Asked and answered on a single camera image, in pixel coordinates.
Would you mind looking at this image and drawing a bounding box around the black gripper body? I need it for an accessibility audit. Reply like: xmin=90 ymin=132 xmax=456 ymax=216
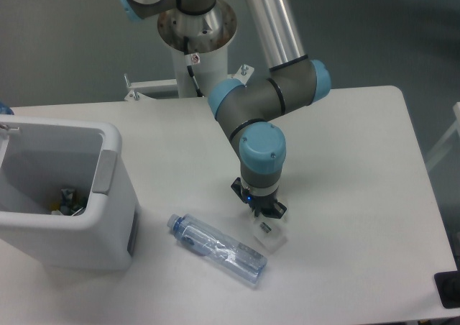
xmin=246 ymin=188 xmax=277 ymax=216

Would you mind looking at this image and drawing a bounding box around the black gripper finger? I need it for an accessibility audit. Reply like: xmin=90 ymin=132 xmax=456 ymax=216
xmin=231 ymin=178 xmax=248 ymax=203
xmin=260 ymin=201 xmax=287 ymax=219

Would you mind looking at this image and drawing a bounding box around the white paper wrapper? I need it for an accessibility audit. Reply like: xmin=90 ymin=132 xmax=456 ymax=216
xmin=249 ymin=197 xmax=288 ymax=254

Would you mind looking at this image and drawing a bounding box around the clear plastic water bottle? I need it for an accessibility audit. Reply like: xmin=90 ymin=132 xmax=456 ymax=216
xmin=167 ymin=214 xmax=267 ymax=284

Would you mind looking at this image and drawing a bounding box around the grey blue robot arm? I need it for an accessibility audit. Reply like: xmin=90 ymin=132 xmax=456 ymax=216
xmin=120 ymin=0 xmax=331 ymax=219

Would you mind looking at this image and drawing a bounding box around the trash pile inside bin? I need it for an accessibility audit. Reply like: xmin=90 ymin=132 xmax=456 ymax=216
xmin=50 ymin=188 xmax=88 ymax=216

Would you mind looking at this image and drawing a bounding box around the white plastic trash can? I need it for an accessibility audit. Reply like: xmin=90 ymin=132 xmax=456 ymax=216
xmin=1 ymin=115 xmax=139 ymax=270

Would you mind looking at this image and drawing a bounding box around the black clamp at table edge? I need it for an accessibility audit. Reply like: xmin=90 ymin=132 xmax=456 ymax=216
xmin=434 ymin=270 xmax=459 ymax=309

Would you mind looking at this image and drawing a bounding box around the blue object at left edge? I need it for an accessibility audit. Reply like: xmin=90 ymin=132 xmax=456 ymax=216
xmin=0 ymin=101 xmax=14 ymax=115

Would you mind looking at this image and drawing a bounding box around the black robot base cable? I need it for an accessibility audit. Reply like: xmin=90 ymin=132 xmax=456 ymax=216
xmin=182 ymin=35 xmax=206 ymax=99

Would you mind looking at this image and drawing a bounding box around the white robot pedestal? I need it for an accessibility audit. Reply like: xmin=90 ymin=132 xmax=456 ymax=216
xmin=124 ymin=0 xmax=254 ymax=101

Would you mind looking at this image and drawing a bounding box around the white frame at right edge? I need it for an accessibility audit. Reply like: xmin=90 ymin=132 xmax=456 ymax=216
xmin=425 ymin=102 xmax=459 ymax=173

